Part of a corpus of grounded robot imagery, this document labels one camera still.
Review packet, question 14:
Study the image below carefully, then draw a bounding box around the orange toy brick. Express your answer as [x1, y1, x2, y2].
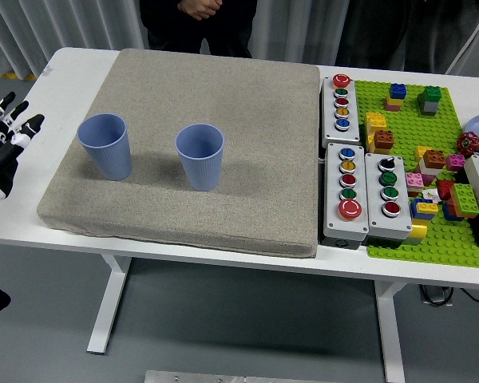
[446, 195, 464, 219]

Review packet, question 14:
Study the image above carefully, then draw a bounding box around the blue toy brick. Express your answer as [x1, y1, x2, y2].
[441, 203, 464, 223]
[388, 82, 408, 101]
[409, 197, 436, 221]

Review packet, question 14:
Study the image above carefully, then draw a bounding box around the grey toy brick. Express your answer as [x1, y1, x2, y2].
[419, 99, 440, 117]

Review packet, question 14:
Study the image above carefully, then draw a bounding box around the green brick baseplate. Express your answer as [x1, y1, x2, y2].
[353, 79, 479, 269]

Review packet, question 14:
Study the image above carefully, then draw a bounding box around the person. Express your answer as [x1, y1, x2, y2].
[335, 0, 479, 75]
[138, 0, 259, 59]

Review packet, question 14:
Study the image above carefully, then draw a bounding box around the yellow black floor tape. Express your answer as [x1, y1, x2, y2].
[0, 69, 37, 81]

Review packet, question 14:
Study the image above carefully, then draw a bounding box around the person's right hand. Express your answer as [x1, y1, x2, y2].
[177, 0, 224, 21]

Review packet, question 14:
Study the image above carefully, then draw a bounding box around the grey-brown mat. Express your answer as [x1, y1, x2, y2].
[36, 48, 321, 259]

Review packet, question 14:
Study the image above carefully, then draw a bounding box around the brown toy brick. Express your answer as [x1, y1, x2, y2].
[422, 148, 448, 168]
[373, 129, 395, 152]

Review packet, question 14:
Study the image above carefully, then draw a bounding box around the magenta toy brick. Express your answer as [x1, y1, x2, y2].
[445, 153, 466, 172]

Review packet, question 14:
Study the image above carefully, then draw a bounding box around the red toy brick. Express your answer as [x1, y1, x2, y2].
[435, 179, 457, 201]

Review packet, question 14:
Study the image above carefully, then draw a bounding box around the ribbed blue cup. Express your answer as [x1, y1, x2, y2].
[175, 123, 225, 192]
[76, 113, 133, 181]

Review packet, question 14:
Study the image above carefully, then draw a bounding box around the white table leg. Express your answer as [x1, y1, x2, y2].
[86, 255, 135, 355]
[374, 278, 406, 383]

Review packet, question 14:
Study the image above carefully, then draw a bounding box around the dark green toy brick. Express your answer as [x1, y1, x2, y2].
[417, 85, 442, 104]

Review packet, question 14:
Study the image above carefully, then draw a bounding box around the control box with selector switch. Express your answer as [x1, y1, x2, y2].
[364, 152, 414, 240]

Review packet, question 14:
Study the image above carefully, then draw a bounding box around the five-button control box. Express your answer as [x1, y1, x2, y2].
[321, 73, 362, 148]

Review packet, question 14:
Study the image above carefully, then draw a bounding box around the metal plate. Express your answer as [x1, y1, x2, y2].
[144, 369, 292, 383]

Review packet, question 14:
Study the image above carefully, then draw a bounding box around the control box, large red button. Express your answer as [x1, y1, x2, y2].
[322, 142, 370, 240]

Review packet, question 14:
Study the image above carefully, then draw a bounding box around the white toy brick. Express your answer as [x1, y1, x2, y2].
[418, 158, 444, 176]

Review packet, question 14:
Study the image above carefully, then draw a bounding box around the white curtain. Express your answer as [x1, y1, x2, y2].
[0, 0, 340, 81]

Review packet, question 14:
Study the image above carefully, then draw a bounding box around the yellow round toy brick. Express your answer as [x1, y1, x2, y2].
[406, 219, 429, 240]

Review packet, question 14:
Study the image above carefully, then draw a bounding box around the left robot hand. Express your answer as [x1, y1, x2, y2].
[0, 91, 46, 216]

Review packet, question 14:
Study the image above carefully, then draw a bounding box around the red valve wheel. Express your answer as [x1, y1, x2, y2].
[457, 131, 479, 155]

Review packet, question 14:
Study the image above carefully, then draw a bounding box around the light green toy brick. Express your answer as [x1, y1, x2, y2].
[449, 182, 479, 219]

